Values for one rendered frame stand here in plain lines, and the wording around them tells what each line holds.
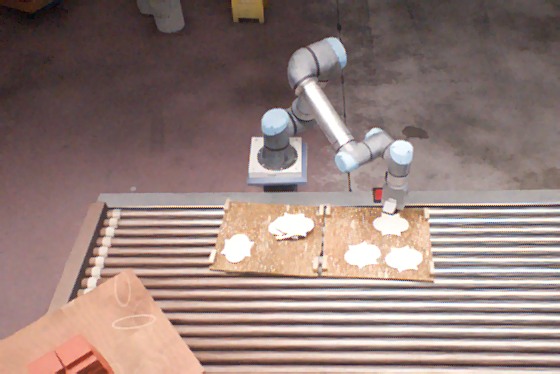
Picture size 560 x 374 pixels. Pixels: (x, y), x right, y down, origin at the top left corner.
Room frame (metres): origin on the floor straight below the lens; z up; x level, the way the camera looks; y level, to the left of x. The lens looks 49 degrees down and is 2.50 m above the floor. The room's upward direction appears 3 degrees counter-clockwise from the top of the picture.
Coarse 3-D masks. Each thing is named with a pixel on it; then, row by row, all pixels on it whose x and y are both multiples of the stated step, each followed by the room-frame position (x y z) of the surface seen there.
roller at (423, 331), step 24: (192, 336) 0.90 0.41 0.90; (216, 336) 0.90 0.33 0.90; (240, 336) 0.89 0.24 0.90; (264, 336) 0.89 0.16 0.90; (288, 336) 0.89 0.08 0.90; (312, 336) 0.88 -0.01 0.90; (336, 336) 0.88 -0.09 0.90; (360, 336) 0.87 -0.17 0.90; (384, 336) 0.87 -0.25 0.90; (408, 336) 0.86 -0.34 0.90; (432, 336) 0.86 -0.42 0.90; (456, 336) 0.85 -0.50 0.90; (480, 336) 0.85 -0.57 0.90; (504, 336) 0.85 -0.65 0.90; (528, 336) 0.84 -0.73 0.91; (552, 336) 0.84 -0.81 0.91
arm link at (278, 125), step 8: (272, 112) 1.83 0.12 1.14; (280, 112) 1.83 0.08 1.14; (288, 112) 1.84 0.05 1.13; (264, 120) 1.79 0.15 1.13; (272, 120) 1.79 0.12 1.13; (280, 120) 1.78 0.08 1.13; (288, 120) 1.79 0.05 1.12; (264, 128) 1.77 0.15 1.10; (272, 128) 1.75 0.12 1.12; (280, 128) 1.75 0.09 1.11; (288, 128) 1.78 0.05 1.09; (296, 128) 1.79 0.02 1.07; (264, 136) 1.77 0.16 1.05; (272, 136) 1.75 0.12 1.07; (280, 136) 1.75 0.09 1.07; (288, 136) 1.78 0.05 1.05; (264, 144) 1.78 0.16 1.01; (272, 144) 1.75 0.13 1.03; (280, 144) 1.75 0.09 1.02
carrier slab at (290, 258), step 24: (240, 216) 1.42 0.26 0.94; (264, 216) 1.41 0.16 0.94; (312, 216) 1.40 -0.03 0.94; (264, 240) 1.29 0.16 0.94; (288, 240) 1.28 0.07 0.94; (312, 240) 1.28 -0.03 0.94; (216, 264) 1.18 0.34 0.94; (240, 264) 1.18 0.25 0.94; (264, 264) 1.17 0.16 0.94; (288, 264) 1.17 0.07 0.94; (312, 264) 1.16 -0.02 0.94
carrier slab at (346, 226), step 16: (336, 208) 1.44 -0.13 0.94; (352, 208) 1.44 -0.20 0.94; (368, 208) 1.43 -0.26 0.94; (336, 224) 1.35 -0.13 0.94; (352, 224) 1.35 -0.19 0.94; (368, 224) 1.35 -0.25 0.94; (416, 224) 1.33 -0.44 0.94; (336, 240) 1.27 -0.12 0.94; (352, 240) 1.27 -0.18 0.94; (368, 240) 1.26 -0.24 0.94; (384, 240) 1.26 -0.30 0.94; (400, 240) 1.26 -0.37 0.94; (416, 240) 1.25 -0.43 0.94; (336, 256) 1.19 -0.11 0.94; (384, 256) 1.18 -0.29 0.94; (336, 272) 1.12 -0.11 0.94; (352, 272) 1.11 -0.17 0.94; (368, 272) 1.11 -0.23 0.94; (384, 272) 1.11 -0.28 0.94; (416, 272) 1.10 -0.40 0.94
